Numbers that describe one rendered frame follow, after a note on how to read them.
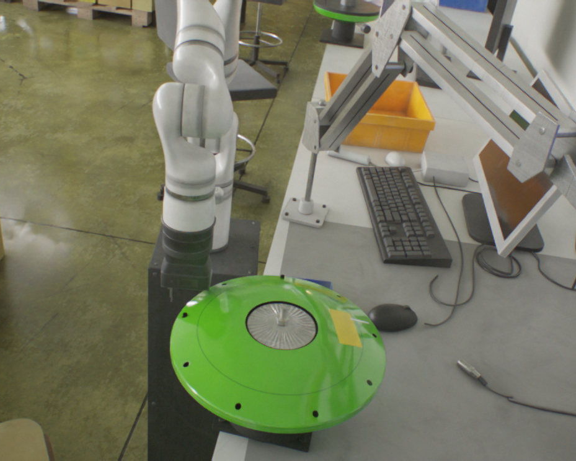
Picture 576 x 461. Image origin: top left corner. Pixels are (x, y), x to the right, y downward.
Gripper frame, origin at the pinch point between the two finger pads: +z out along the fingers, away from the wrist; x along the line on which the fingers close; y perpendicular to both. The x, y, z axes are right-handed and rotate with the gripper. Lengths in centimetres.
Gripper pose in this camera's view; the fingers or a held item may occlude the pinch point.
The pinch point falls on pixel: (186, 302)
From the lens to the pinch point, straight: 106.1
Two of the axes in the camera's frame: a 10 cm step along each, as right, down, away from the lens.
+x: 9.9, 1.0, 0.6
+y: 0.0, 5.2, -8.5
